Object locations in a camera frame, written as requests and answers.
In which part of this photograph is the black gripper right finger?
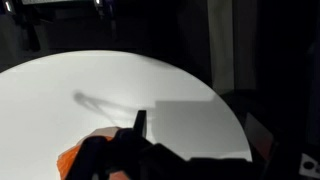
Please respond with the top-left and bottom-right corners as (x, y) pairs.
(133, 110), (147, 137)

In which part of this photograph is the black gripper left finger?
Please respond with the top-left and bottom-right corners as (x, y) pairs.
(65, 136), (112, 180)

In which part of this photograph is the orange plastic bag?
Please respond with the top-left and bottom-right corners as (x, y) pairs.
(56, 127), (120, 180)

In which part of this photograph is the dark chair behind table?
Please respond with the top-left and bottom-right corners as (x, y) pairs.
(0, 0), (50, 65)

